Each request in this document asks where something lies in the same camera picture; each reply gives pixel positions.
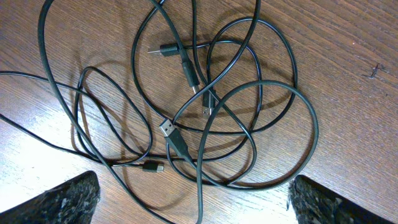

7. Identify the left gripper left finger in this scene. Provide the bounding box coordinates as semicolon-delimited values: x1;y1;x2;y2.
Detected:
1;170;100;224

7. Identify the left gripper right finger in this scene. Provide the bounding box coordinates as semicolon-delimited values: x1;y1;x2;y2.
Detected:
289;175;392;224

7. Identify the black USB cable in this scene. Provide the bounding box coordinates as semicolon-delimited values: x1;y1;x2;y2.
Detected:
37;0;320;224

